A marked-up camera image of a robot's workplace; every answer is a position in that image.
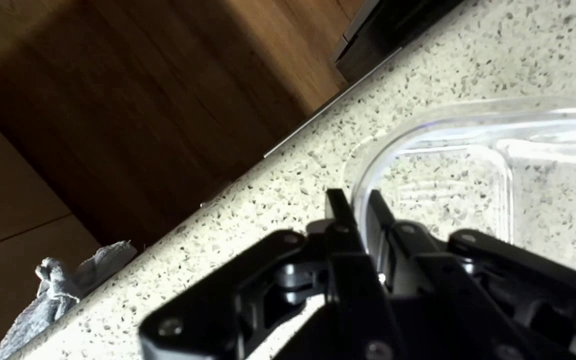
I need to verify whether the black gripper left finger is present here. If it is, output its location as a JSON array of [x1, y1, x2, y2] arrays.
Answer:
[[137, 189, 405, 360]]

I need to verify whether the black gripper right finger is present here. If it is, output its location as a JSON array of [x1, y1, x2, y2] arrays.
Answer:
[[364, 189, 576, 360]]

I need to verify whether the clear plastic bowl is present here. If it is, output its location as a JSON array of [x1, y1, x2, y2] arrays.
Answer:
[[348, 95, 576, 286]]

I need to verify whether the black electric stove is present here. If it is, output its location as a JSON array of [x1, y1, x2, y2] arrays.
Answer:
[[332, 0, 466, 86]]

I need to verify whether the grey cloth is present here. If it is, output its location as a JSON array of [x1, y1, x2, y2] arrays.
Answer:
[[0, 238, 140, 360]]

